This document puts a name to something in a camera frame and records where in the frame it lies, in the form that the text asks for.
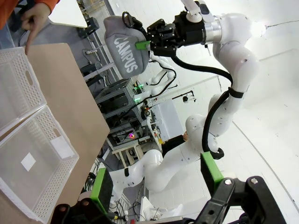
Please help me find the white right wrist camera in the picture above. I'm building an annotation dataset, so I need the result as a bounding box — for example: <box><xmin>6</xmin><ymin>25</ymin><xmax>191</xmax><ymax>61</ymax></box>
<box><xmin>181</xmin><ymin>0</ymin><xmax>214</xmax><ymax>24</ymax></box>

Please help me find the person's left hand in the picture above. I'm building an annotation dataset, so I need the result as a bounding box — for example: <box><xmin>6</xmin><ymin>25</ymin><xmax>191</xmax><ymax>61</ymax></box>
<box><xmin>20</xmin><ymin>4</ymin><xmax>51</xmax><ymax>56</ymax></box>

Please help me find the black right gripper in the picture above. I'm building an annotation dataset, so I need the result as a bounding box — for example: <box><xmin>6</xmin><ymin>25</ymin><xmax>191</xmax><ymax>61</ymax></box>
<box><xmin>135</xmin><ymin>12</ymin><xmax>207</xmax><ymax>57</ymax></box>

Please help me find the person's left forearm orange sleeve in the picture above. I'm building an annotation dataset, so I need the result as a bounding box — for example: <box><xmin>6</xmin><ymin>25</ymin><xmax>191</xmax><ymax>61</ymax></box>
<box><xmin>0</xmin><ymin>0</ymin><xmax>60</xmax><ymax>30</ymax></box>

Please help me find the white work table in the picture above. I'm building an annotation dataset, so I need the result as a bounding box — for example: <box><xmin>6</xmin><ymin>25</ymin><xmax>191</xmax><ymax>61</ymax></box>
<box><xmin>50</xmin><ymin>0</ymin><xmax>100</xmax><ymax>39</ymax></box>

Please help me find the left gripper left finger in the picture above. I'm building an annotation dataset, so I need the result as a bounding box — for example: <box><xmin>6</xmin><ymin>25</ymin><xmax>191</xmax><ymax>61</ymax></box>
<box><xmin>54</xmin><ymin>168</ymin><xmax>114</xmax><ymax>224</ymax></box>

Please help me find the large white perforated plastic basket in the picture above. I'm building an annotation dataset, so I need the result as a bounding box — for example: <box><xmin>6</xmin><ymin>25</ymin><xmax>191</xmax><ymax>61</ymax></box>
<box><xmin>0</xmin><ymin>105</ymin><xmax>80</xmax><ymax>224</ymax></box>

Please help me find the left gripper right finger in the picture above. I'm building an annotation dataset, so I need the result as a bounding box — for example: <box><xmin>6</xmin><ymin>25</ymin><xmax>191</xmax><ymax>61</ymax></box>
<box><xmin>184</xmin><ymin>151</ymin><xmax>290</xmax><ymax>224</ymax></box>

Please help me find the seated person in black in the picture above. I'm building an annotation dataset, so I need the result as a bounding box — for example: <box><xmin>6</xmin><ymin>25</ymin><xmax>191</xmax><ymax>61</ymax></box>
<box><xmin>161</xmin><ymin>131</ymin><xmax>190</xmax><ymax>157</ymax></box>

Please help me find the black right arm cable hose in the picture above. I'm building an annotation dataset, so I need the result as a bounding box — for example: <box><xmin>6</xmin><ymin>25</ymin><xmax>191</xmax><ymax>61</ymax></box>
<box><xmin>172</xmin><ymin>53</ymin><xmax>235</xmax><ymax>160</ymax></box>

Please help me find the small white perforated plastic basket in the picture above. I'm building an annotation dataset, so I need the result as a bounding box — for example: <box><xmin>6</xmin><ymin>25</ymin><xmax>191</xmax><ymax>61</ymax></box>
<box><xmin>0</xmin><ymin>46</ymin><xmax>48</xmax><ymax>131</ymax></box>

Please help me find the grey metal equipment shelf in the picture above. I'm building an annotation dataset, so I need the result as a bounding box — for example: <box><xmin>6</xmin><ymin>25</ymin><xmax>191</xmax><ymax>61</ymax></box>
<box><xmin>94</xmin><ymin>78</ymin><xmax>145</xmax><ymax>145</ymax></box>

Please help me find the grey Campus pouch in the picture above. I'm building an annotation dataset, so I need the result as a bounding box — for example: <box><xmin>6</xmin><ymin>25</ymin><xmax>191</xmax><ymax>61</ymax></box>
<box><xmin>103</xmin><ymin>11</ymin><xmax>150</xmax><ymax>79</ymax></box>

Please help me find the small white side table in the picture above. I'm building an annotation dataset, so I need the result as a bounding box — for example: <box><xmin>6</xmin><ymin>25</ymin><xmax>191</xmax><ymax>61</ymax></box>
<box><xmin>112</xmin><ymin>140</ymin><xmax>150</xmax><ymax>169</ymax></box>

